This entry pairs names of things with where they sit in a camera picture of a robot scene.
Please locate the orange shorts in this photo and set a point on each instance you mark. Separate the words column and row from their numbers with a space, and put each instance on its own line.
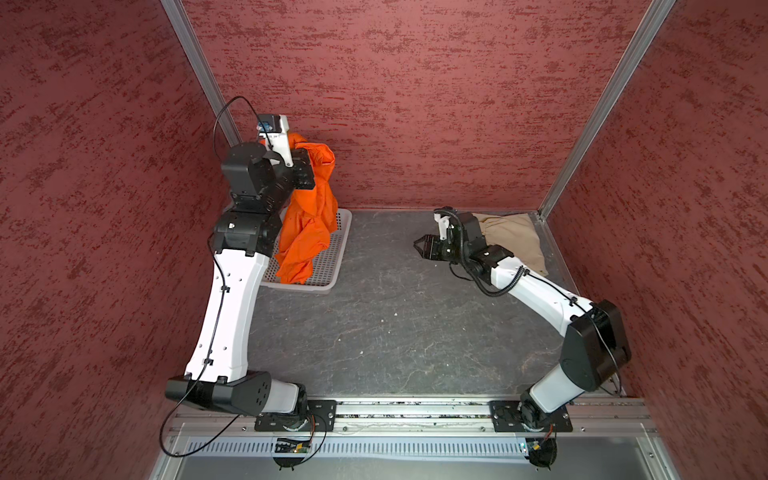
column 310, row 218

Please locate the white slotted cable duct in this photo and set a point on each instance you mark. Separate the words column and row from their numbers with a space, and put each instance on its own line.
column 504, row 450

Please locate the aluminium right corner post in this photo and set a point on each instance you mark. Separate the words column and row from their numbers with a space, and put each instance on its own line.
column 649, row 26

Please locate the small circuit board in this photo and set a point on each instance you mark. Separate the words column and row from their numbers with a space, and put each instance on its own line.
column 292, row 446
column 542, row 453

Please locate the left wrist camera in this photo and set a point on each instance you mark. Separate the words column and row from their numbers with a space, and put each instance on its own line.
column 274, row 130

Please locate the aluminium front rail frame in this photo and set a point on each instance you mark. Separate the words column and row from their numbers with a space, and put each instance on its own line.
column 462, row 415

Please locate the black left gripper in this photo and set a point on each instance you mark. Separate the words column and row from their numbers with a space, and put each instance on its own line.
column 302, row 166

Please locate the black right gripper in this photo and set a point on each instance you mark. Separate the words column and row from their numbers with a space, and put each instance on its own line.
column 430, row 251

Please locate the white plastic laundry basket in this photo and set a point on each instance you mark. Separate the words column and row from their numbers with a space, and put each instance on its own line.
column 326, row 265

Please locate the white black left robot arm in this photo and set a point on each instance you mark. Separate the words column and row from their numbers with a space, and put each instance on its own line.
column 262, row 175

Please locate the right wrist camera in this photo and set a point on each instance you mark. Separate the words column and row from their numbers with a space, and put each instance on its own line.
column 448, row 223

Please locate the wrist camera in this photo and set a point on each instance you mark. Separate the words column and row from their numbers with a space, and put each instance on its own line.
column 274, row 130
column 448, row 223

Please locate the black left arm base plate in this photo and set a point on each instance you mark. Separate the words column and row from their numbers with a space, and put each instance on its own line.
column 316, row 415

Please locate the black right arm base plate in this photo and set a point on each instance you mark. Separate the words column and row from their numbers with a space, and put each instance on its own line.
column 515, row 416

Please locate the aluminium left corner post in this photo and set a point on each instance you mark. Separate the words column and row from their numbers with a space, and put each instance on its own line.
column 192, row 48

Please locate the aluminium corner post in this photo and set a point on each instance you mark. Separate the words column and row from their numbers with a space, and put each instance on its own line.
column 649, row 26
column 192, row 48

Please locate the beige drawstring shorts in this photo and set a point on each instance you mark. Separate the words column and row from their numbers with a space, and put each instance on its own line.
column 516, row 233

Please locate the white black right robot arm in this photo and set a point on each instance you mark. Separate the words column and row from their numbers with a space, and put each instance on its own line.
column 594, row 342

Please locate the right small circuit board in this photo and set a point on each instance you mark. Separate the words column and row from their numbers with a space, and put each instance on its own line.
column 542, row 453

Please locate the left small circuit board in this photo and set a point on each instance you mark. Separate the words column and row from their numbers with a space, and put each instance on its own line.
column 292, row 446

